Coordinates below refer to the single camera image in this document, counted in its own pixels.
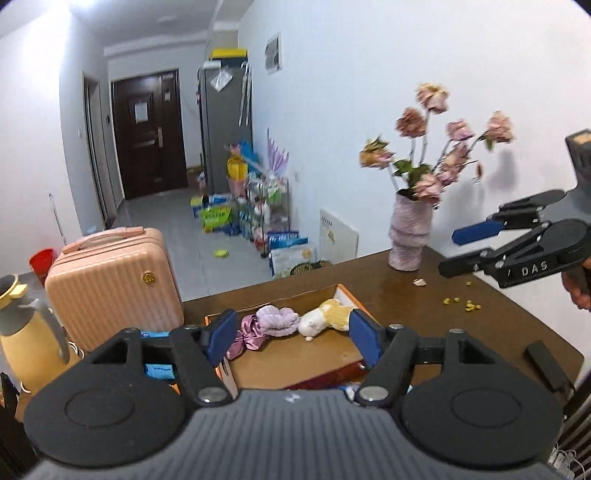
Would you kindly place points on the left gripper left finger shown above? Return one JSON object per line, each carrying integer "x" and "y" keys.
{"x": 196, "y": 352}

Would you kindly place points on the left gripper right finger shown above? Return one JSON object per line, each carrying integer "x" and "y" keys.
{"x": 389, "y": 355}

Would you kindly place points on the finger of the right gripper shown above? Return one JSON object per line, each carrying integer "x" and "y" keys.
{"x": 496, "y": 260}
{"x": 498, "y": 221}

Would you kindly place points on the person's right hand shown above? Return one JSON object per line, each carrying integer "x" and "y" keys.
{"x": 576, "y": 284}

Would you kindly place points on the pink satin scrunchie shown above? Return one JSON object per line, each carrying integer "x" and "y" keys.
{"x": 248, "y": 337}

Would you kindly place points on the blue tissue pack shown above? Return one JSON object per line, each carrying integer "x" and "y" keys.
{"x": 157, "y": 364}

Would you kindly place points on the white yellow plush toy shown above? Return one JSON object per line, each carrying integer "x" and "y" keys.
{"x": 331, "y": 314}

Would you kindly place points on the pink suitcase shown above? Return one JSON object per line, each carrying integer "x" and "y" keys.
{"x": 112, "y": 280}

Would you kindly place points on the pink knitted vase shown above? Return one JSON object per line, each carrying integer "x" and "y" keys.
{"x": 409, "y": 232}

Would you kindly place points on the yellow thermos jug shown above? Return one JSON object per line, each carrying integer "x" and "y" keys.
{"x": 32, "y": 338}

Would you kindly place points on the red bucket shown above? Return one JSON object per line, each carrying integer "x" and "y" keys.
{"x": 41, "y": 263}

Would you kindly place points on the dark brown entrance door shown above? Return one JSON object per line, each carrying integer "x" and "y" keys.
{"x": 148, "y": 134}

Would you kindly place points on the grey refrigerator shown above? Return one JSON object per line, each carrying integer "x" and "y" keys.
{"x": 224, "y": 116}

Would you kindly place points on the yellow box on refrigerator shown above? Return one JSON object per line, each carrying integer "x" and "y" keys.
{"x": 228, "y": 53}

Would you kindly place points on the wire storage rack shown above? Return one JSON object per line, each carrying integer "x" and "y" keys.
{"x": 269, "y": 204}

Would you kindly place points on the white wall electrical box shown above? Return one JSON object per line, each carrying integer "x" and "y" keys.
{"x": 273, "y": 56}

